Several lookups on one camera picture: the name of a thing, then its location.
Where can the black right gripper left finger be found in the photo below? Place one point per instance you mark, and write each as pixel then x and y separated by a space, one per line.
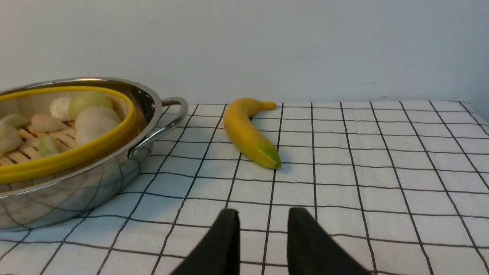
pixel 218 252

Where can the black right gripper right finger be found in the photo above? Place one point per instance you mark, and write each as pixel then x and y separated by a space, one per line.
pixel 311 251

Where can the yellow-rimmed bamboo steamer basket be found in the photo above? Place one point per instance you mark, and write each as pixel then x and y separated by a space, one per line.
pixel 21 166

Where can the stainless steel pot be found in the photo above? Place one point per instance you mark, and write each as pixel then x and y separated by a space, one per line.
pixel 49 199

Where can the white black-grid tablecloth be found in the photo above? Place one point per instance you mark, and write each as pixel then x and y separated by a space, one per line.
pixel 401 186

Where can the yellow banana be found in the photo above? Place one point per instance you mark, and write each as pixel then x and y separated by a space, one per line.
pixel 246 137

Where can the white bun front right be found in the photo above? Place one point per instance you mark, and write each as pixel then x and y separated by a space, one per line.
pixel 94 122

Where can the green-tinted dumpling left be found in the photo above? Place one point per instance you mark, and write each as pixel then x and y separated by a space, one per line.
pixel 48 146

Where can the round pale green bun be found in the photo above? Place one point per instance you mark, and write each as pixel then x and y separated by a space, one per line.
pixel 88 99

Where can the white pleated dumpling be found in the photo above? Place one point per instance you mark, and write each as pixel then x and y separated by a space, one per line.
pixel 59 108

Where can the white dumpling front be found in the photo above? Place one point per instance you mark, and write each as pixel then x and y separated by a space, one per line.
pixel 47 124

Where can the pale green dumpling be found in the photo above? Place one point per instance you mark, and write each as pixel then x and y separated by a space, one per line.
pixel 15 120

